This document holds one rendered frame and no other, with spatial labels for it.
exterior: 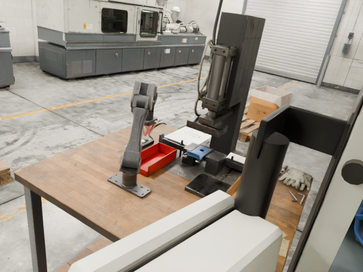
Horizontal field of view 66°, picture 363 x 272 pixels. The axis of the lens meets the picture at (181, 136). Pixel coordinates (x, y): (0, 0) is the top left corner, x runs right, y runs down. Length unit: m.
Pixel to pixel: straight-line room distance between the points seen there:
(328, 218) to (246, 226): 0.09
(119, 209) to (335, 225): 0.92
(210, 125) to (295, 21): 9.45
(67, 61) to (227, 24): 5.11
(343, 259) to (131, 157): 0.84
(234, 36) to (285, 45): 9.36
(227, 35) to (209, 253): 1.20
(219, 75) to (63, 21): 5.08
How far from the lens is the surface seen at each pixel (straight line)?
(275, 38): 10.79
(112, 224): 1.09
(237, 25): 1.35
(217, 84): 1.31
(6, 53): 5.64
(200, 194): 1.25
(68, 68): 6.28
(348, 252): 1.15
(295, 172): 1.64
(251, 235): 0.26
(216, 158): 1.42
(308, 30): 10.53
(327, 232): 0.33
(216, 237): 0.25
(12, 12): 7.85
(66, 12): 6.17
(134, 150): 1.21
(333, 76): 10.49
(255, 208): 0.28
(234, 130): 1.60
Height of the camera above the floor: 1.62
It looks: 24 degrees down
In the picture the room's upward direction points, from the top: 8 degrees clockwise
